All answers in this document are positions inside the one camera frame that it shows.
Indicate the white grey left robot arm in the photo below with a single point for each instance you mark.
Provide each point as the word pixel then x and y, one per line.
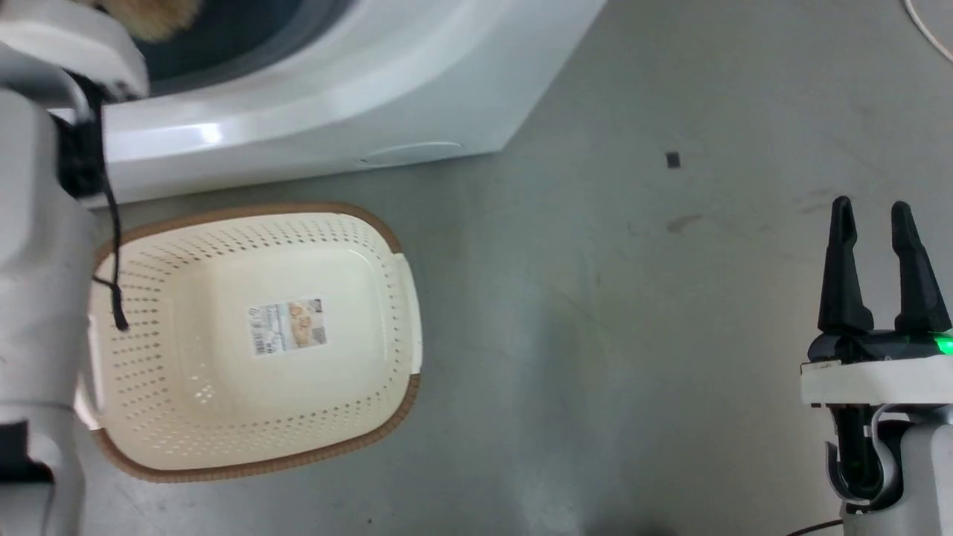
pixel 33 246

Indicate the tan plush toy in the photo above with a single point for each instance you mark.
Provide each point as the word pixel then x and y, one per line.
pixel 153 16

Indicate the printed paper label sticker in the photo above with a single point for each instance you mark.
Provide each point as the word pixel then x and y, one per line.
pixel 289 326

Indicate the cream perforated laundry basket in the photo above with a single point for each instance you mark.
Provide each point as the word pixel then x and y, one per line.
pixel 223 402

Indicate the white front-load washing machine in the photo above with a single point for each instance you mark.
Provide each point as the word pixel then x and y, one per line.
pixel 387 82

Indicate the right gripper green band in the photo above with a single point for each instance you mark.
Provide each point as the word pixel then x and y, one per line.
pixel 878 380

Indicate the small black floor tape piece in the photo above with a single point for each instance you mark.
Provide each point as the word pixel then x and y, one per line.
pixel 673 159

